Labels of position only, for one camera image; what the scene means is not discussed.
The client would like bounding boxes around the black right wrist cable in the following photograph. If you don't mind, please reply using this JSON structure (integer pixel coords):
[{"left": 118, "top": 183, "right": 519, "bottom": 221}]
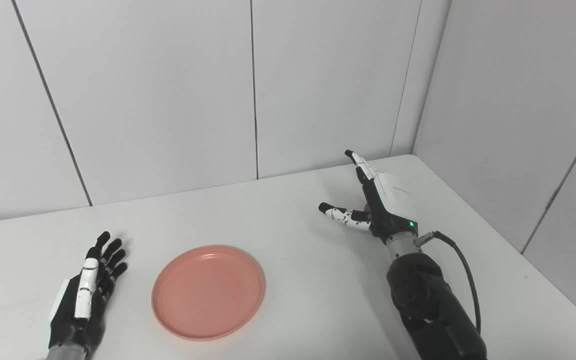
[{"left": 414, "top": 230, "right": 483, "bottom": 337}]

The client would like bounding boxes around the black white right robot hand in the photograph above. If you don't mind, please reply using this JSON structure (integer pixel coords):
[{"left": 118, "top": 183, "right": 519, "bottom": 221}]
[{"left": 317, "top": 148, "right": 420, "bottom": 246}]

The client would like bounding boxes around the pink round plate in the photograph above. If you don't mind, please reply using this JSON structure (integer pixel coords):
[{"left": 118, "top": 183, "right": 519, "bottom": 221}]
[{"left": 150, "top": 244, "right": 267, "bottom": 342}]

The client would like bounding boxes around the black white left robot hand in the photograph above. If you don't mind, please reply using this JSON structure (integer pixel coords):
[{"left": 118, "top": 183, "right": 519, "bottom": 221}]
[{"left": 47, "top": 230, "right": 129, "bottom": 352}]

